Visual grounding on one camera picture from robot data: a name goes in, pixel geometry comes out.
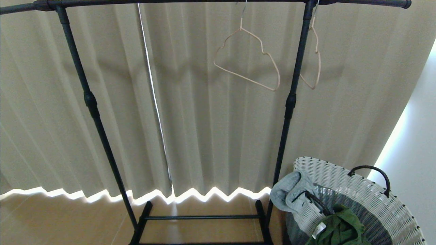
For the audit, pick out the black clothes rack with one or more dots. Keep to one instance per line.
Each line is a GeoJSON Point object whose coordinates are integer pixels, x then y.
{"type": "Point", "coordinates": [90, 100]}

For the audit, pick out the pale grey garment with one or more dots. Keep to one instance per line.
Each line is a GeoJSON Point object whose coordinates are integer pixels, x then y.
{"type": "Point", "coordinates": [289, 194]}

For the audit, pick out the green printed shirt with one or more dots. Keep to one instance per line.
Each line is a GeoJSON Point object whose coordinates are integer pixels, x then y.
{"type": "Point", "coordinates": [340, 228]}

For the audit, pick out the white laundry basket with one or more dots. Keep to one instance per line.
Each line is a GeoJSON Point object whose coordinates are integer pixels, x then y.
{"type": "Point", "coordinates": [340, 173]}

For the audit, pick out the pink clothes hanger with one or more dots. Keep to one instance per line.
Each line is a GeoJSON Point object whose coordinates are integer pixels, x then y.
{"type": "Point", "coordinates": [319, 68]}
{"type": "Point", "coordinates": [241, 23]}

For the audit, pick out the beige curtain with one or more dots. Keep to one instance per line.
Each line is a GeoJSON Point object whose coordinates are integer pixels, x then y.
{"type": "Point", "coordinates": [218, 136]}

